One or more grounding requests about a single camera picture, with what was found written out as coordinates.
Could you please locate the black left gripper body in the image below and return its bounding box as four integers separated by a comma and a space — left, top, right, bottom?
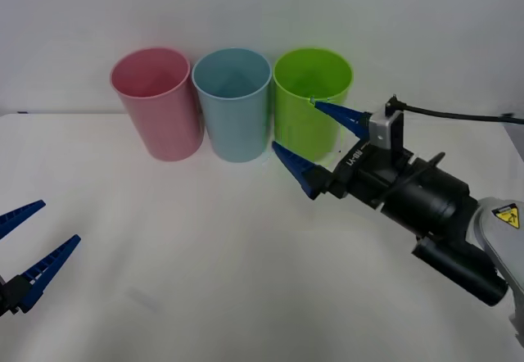
0, 276, 9, 319

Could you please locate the pink plastic bin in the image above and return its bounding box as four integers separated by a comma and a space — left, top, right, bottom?
109, 47, 205, 162

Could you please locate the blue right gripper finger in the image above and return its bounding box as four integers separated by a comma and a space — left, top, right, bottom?
314, 99, 373, 142
271, 140, 341, 202

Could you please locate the green plastic bin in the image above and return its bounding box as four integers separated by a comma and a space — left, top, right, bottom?
272, 47, 354, 165

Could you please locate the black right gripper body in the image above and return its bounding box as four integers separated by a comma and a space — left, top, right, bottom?
326, 140, 415, 212

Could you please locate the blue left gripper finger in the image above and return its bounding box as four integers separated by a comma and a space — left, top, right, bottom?
0, 199, 47, 241
2, 234, 82, 316

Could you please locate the pale blue plastic bin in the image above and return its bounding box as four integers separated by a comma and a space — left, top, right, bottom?
191, 48, 273, 164

